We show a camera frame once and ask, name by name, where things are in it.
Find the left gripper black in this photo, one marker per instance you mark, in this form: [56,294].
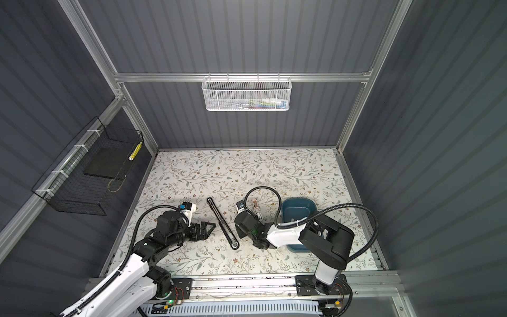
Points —
[204,234]

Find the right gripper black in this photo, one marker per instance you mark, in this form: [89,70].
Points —
[240,232]

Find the black long stapler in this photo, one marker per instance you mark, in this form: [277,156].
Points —
[232,240]

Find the pink mini stapler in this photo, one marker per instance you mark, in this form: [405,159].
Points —
[257,209]

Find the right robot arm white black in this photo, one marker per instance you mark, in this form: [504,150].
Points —
[327,239]

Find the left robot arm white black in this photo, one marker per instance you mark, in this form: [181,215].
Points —
[138,278]

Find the yellow marker in basket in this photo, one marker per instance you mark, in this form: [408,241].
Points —
[135,151]

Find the black pad in basket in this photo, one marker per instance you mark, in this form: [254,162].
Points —
[109,163]

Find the pens in white basket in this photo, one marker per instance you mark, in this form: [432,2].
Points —
[259,104]

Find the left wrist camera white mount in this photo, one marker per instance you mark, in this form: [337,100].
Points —
[188,209]

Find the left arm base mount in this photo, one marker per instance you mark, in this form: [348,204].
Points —
[178,287]

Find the white slotted cable duct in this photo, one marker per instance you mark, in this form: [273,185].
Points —
[233,308]

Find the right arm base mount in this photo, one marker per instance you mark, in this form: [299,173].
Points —
[308,285]

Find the black wire basket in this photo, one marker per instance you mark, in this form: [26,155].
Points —
[89,177]

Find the white wire mesh basket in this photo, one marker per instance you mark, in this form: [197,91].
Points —
[218,96]

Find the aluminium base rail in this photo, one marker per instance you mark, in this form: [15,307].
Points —
[273,286]

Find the aluminium horizontal back rail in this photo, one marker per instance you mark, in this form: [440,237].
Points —
[242,77]

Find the aluminium corner post left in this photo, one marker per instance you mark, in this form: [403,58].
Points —
[83,27]

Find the aluminium corner post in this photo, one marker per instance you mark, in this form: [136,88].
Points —
[83,27]
[380,57]

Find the aluminium corner post right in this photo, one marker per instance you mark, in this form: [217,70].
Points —
[380,57]

